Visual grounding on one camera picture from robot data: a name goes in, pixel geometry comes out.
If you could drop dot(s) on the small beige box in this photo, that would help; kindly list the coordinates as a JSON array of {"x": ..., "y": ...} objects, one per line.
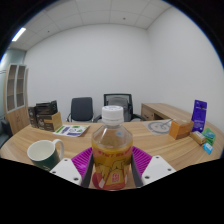
[{"x": 197, "y": 137}]

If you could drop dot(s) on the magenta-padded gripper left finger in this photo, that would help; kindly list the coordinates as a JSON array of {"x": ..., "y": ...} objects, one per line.
[{"x": 66, "y": 170}]

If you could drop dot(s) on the orange-brown box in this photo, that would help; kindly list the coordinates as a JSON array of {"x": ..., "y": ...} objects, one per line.
[{"x": 180, "y": 129}]

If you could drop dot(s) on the black mesh-back office chair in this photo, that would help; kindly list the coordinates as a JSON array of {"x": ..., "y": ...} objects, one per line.
[{"x": 128, "y": 106}]

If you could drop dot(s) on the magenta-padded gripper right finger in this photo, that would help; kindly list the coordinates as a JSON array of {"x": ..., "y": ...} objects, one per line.
[{"x": 156, "y": 168}]

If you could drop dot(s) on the small blue box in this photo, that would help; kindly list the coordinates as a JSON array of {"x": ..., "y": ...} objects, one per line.
[{"x": 207, "y": 148}]

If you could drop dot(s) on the round white disc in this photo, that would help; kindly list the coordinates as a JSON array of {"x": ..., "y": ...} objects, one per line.
[{"x": 158, "y": 127}]

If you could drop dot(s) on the purple standing package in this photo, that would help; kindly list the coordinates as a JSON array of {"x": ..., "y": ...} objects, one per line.
[{"x": 199, "y": 115}]

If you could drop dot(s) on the yellow-labelled clear drink bottle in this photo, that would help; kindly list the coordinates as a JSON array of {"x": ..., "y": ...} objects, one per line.
[{"x": 112, "y": 156}]

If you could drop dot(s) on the white printed leaflet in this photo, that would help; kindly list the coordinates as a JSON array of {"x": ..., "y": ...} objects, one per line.
[{"x": 71, "y": 130}]

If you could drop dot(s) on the black padded office chair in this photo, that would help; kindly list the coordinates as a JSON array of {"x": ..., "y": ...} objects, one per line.
[{"x": 81, "y": 109}]

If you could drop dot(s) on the black flat box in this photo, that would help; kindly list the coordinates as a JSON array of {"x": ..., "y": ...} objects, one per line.
[{"x": 46, "y": 107}]

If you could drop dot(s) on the wooden shelf unit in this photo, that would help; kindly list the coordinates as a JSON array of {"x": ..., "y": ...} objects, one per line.
[{"x": 16, "y": 118}]

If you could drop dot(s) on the narrow ceiling light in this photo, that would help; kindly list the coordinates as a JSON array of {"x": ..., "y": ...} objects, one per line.
[{"x": 19, "y": 34}]

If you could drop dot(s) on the tall dark printed box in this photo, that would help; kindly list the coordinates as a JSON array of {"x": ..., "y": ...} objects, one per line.
[{"x": 32, "y": 116}]

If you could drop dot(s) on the green and white mug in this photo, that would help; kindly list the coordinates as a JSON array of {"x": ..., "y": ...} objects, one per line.
[{"x": 42, "y": 153}]

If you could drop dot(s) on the brown cardboard box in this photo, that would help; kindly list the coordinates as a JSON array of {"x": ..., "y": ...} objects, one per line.
[{"x": 50, "y": 122}]

